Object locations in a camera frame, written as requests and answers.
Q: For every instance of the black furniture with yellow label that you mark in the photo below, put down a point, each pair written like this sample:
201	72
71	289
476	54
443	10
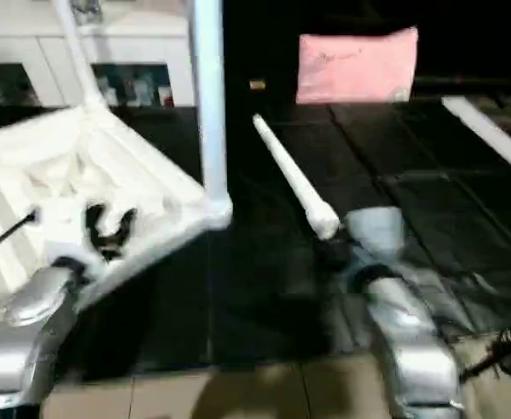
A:
255	44

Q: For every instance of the white cabinet with glass doors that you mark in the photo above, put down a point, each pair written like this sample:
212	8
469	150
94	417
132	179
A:
28	44

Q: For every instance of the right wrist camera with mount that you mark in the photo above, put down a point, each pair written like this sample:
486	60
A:
375	231

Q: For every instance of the dark ornament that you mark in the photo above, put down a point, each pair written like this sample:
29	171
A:
87	9

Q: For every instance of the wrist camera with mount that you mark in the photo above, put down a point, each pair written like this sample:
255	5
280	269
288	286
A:
63	225
375	231

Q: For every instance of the white plastic table leg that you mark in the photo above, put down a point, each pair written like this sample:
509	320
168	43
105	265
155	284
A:
210	96
294	175
77	52

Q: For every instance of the dark low tv bench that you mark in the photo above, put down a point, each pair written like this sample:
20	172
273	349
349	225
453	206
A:
473	87

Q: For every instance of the black tripod stand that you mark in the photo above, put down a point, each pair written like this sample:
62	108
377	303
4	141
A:
504	353

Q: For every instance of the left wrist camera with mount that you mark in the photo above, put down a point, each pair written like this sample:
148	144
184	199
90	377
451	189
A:
63	225

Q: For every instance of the white plastic table top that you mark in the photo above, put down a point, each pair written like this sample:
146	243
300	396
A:
107	166

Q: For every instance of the pink pillow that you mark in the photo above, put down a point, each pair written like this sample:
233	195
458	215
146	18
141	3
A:
355	65

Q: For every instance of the black work mat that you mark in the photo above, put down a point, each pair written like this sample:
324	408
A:
264	288

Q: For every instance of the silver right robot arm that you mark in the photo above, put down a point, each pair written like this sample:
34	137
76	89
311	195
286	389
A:
403	332

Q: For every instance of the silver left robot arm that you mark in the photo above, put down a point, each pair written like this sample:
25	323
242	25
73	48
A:
24	332

